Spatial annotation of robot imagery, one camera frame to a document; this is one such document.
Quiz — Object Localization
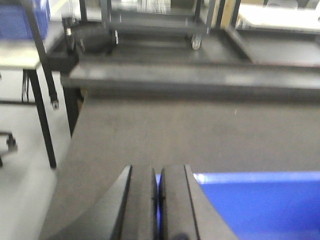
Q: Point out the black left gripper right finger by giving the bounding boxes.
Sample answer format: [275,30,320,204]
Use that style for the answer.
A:
[158,165,238,240]

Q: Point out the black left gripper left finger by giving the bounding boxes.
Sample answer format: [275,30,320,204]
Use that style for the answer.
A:
[49,165,159,240]

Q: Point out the blue plastic bin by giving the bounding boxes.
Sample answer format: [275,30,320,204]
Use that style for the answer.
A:
[154,171,320,240]

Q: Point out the dark conveyor belt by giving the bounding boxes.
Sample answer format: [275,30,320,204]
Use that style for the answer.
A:
[39,62,320,240]

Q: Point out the blue bin on far shelf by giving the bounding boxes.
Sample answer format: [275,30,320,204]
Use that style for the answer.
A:
[0,0,51,40]

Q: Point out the office chair base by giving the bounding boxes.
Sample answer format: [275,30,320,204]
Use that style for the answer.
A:
[0,131,18,168]

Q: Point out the white table black legs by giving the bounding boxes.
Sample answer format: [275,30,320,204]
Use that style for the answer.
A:
[0,0,76,170]

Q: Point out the black metal wheeled cart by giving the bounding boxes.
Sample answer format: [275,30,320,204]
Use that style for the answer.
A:
[79,0,225,50]

